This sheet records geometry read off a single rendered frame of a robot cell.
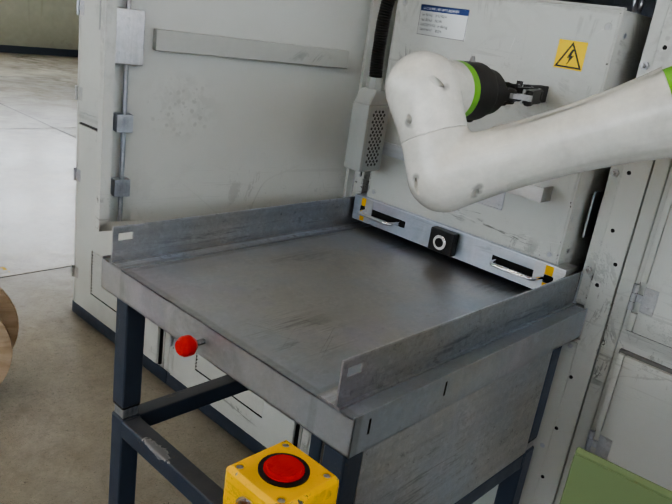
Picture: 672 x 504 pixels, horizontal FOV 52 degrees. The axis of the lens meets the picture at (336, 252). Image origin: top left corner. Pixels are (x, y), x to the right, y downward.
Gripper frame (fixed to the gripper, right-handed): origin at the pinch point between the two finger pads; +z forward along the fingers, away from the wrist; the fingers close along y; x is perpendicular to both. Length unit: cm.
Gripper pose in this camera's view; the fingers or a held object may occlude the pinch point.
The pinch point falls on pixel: (534, 93)
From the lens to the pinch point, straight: 134.7
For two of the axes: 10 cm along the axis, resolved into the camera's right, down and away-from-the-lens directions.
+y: 7.2, 3.2, -6.2
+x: 1.4, -9.4, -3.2
